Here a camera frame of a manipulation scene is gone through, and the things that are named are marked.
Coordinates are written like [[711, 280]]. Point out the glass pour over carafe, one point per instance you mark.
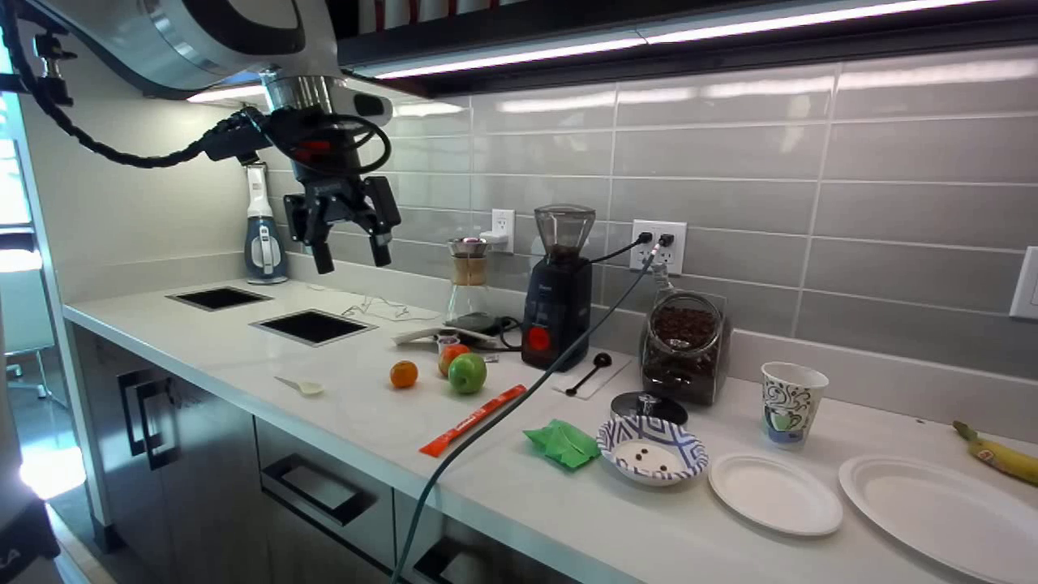
[[470, 280]]

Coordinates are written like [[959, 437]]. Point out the black jar lid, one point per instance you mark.
[[646, 404]]

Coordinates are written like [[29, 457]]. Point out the yellow banana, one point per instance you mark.
[[1000, 455]]

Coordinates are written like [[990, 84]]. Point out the green apple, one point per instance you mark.
[[470, 375]]

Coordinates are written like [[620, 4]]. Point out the small white paper plate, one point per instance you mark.
[[778, 495]]

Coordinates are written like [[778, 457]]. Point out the blue patterned paper bowl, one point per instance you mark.
[[683, 455]]

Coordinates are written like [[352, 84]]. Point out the orange red strip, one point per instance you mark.
[[477, 415]]

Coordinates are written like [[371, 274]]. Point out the white outlet with charger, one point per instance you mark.
[[502, 234]]

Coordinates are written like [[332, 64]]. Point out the white wall outlet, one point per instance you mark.
[[661, 243]]

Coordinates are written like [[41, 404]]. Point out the red orange apple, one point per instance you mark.
[[450, 356]]

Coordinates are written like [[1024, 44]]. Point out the black coffee grinder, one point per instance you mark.
[[560, 291]]

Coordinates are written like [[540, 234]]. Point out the white plastic spoon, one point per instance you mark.
[[302, 388]]

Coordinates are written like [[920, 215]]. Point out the large white paper plate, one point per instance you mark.
[[946, 518]]

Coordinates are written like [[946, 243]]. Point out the glass jar of coffee beans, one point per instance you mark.
[[683, 349]]

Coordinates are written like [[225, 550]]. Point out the black measuring spoon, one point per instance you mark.
[[603, 360]]

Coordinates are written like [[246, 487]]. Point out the patterned paper cup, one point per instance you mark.
[[791, 401]]

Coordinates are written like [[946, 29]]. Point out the green packet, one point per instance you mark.
[[562, 444]]

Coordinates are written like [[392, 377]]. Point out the small orange fruit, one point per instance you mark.
[[403, 375]]

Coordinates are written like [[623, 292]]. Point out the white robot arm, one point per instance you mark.
[[182, 46]]

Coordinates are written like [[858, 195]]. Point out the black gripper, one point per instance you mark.
[[336, 158]]

